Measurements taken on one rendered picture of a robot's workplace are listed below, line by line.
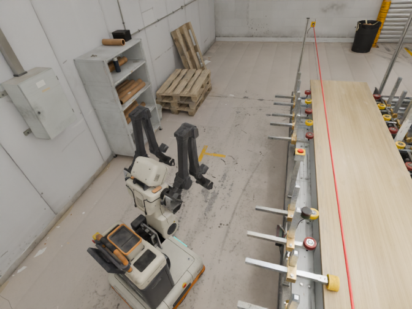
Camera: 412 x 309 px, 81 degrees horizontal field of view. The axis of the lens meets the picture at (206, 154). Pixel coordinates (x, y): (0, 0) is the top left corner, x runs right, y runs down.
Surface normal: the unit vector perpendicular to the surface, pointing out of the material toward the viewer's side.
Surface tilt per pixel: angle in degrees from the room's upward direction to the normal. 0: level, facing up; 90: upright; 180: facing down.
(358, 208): 0
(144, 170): 48
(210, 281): 0
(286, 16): 90
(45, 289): 0
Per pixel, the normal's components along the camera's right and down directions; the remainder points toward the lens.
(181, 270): -0.07, -0.76
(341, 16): -0.29, 0.63
